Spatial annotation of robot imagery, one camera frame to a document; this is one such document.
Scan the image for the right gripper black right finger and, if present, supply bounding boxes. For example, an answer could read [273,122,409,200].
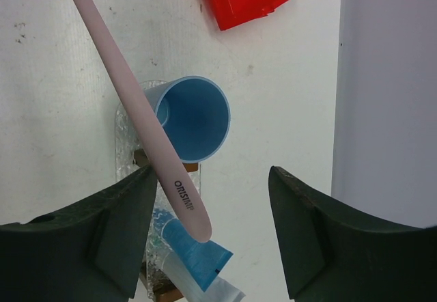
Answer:
[268,167,436,301]

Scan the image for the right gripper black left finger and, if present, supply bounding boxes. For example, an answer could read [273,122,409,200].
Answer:
[1,166,157,301]

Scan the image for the blue toothpaste tube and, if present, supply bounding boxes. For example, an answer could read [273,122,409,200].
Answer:
[161,219,233,292]

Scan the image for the pink toothbrush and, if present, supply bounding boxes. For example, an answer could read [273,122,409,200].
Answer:
[73,0,212,243]

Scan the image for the blue plastic cup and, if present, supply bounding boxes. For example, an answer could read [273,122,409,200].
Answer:
[144,76,231,163]

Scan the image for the clear textured holder with wood ends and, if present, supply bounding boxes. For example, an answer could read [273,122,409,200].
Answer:
[133,149,200,301]

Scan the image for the clear textured glass tray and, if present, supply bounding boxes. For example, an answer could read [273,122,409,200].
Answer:
[114,79,202,299]

